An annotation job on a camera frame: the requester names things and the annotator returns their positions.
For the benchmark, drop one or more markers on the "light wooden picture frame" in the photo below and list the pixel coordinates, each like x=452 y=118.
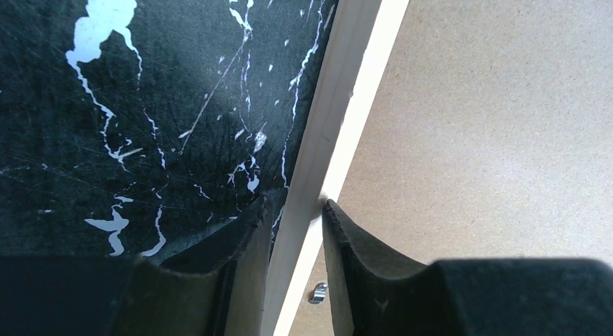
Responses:
x=361 y=40

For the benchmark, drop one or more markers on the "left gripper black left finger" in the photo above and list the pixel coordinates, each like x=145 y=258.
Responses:
x=215 y=287

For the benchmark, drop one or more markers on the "brown cardboard backing board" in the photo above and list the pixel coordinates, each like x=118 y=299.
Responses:
x=490 y=137

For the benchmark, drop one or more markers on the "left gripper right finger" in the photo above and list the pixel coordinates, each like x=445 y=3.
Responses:
x=376 y=290

